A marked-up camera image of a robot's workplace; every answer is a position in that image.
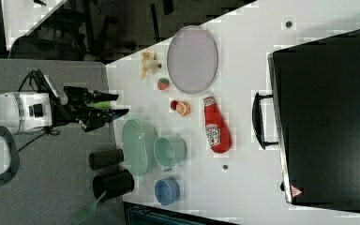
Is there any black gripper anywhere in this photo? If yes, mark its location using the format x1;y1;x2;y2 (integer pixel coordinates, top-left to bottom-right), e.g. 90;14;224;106
53;86;129;132

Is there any red plush ketchup bottle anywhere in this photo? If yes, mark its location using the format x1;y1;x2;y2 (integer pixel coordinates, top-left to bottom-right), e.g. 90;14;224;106
203;95;232;154

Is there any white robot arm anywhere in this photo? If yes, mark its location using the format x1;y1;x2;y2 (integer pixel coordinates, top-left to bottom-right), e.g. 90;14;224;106
0;86;129;134

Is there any green oval strainer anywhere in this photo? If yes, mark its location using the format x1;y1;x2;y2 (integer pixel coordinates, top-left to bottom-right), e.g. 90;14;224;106
122;119;158;176

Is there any black cylinder cup upper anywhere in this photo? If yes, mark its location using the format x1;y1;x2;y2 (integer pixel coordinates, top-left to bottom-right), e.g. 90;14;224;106
88;149;124;171

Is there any black cylinder cup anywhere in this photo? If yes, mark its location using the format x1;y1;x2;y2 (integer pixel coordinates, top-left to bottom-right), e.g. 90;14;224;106
92;170;135;202
88;149;124;171

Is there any red tomato toy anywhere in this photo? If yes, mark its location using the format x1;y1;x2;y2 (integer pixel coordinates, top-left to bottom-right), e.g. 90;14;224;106
157;78;170;91

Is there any yellow plush toy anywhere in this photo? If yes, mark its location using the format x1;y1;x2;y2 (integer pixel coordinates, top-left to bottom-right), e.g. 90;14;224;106
141;52;162;80

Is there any red strawberry toy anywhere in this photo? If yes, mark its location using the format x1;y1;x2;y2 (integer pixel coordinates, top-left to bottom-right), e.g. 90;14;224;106
170;100;178;111

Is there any black cylinder cup lower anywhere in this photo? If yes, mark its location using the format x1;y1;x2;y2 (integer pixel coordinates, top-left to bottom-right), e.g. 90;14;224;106
92;170;135;202

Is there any green mug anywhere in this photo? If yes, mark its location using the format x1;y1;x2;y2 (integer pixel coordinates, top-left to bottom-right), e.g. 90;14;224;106
154;135;187;172

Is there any orange slice toy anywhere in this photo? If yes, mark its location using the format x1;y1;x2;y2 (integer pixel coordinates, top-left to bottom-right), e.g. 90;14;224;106
176;102;190;116

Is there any grey oval plate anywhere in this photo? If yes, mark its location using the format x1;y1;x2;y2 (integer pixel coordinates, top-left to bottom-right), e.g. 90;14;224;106
167;25;218;94

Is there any blue cup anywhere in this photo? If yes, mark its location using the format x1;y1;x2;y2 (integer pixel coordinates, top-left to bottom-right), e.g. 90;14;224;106
155;178;180;205

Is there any green spatula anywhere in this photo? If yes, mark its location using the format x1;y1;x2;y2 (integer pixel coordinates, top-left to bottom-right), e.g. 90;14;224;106
72;192;106;225

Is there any black oven appliance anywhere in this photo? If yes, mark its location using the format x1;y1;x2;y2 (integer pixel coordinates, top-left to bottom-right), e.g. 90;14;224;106
268;29;360;213

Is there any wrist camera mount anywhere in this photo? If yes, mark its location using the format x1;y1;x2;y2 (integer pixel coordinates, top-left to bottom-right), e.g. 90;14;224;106
31;69;68;105

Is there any black oven handle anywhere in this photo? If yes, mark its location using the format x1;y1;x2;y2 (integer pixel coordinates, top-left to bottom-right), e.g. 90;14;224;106
252;93;278;149

